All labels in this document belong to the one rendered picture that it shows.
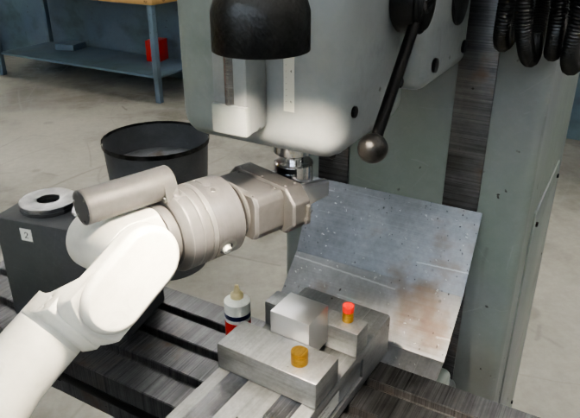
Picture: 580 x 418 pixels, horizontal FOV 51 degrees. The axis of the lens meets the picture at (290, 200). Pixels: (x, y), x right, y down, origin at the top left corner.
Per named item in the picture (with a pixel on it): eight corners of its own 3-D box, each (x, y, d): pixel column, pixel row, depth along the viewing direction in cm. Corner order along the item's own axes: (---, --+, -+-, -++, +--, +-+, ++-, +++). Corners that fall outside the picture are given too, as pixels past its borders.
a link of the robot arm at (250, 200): (312, 173, 67) (224, 204, 59) (310, 250, 71) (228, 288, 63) (240, 143, 75) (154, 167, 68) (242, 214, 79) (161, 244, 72)
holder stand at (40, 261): (128, 341, 98) (112, 231, 89) (15, 315, 104) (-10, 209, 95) (165, 300, 108) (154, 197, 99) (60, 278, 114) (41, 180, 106)
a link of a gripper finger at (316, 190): (324, 197, 76) (286, 212, 72) (324, 174, 74) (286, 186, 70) (333, 201, 75) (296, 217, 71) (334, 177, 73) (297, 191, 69)
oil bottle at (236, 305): (242, 354, 95) (240, 294, 90) (221, 346, 96) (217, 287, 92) (256, 339, 98) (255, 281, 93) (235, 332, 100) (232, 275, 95)
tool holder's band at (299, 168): (317, 162, 75) (317, 155, 75) (308, 177, 71) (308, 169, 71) (280, 159, 76) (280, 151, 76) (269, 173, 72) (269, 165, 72)
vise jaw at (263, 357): (315, 410, 75) (316, 385, 73) (217, 366, 82) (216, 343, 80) (338, 381, 79) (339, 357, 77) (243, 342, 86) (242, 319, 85)
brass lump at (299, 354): (302, 370, 75) (302, 358, 74) (286, 364, 76) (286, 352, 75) (311, 360, 77) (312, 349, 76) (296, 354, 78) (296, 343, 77)
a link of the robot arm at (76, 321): (194, 255, 59) (99, 372, 54) (148, 238, 66) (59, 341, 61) (154, 211, 56) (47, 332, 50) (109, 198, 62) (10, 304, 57)
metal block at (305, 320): (308, 362, 81) (309, 325, 78) (270, 346, 84) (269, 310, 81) (327, 340, 85) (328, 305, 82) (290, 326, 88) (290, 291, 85)
